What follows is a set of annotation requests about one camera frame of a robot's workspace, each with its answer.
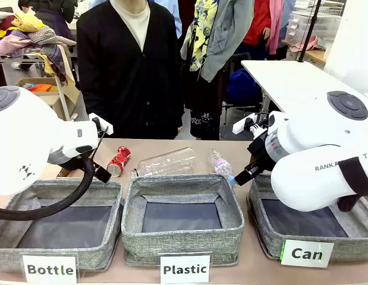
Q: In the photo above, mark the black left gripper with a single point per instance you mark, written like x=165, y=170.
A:
x=102, y=173

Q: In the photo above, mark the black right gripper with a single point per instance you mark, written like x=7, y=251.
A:
x=259, y=154

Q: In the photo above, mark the crushed red soda can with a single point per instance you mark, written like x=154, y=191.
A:
x=119, y=160

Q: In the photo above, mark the small crushed clear bottle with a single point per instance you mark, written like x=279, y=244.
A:
x=220, y=164

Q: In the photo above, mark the large clear plastic bottle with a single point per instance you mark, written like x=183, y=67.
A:
x=169, y=163

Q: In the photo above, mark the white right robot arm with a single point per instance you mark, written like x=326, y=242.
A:
x=305, y=133

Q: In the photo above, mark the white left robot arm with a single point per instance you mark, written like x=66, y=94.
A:
x=23, y=133

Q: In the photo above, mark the grey fabric basket labelled Bottle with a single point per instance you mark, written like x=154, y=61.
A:
x=106, y=237

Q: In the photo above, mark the grey fabric basket labelled Plastic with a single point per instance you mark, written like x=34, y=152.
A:
x=180, y=243

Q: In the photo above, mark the white Can label sign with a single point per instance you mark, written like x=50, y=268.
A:
x=307, y=253

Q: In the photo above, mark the grey fabric basket labelled Can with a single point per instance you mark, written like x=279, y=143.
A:
x=350, y=249

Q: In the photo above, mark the black trousers with star print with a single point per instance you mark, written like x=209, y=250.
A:
x=204, y=104

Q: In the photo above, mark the brown cardboard box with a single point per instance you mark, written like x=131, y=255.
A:
x=53, y=99

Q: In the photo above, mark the person in black cardigan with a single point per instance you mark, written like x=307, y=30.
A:
x=130, y=89

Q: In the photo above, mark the blue bag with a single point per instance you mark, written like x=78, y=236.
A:
x=243, y=86

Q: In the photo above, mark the white folding table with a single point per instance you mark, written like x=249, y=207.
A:
x=290, y=86

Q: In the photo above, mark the orange cloth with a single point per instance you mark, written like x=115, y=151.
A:
x=39, y=87

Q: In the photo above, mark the white Bottle label sign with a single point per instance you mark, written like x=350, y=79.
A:
x=50, y=269

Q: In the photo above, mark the white Plastic label sign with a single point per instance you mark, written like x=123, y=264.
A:
x=185, y=269

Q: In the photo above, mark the wooden workbench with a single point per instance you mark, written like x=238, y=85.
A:
x=316, y=56

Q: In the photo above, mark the grey hooded jacket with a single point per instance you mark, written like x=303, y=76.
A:
x=231, y=35

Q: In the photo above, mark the pink cloth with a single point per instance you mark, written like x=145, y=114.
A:
x=308, y=44

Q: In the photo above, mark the yellow floral shirt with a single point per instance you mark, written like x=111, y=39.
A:
x=203, y=29

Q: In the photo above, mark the pile of colourful clothes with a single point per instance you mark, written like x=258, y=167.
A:
x=29, y=38

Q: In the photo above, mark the pink garment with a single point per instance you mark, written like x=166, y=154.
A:
x=275, y=23

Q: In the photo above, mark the red garment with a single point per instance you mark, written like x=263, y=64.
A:
x=258, y=20

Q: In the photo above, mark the black tripod pole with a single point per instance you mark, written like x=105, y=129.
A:
x=310, y=29

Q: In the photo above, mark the clear plastic storage drawers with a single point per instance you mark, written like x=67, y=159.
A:
x=317, y=26

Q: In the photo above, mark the background person in dark jacket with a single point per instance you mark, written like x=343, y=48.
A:
x=53, y=12

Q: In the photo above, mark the light blue shirt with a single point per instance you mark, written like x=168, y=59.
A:
x=171, y=15

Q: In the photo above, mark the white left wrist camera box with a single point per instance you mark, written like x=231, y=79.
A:
x=105, y=124

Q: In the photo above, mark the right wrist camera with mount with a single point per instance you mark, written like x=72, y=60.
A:
x=241, y=124

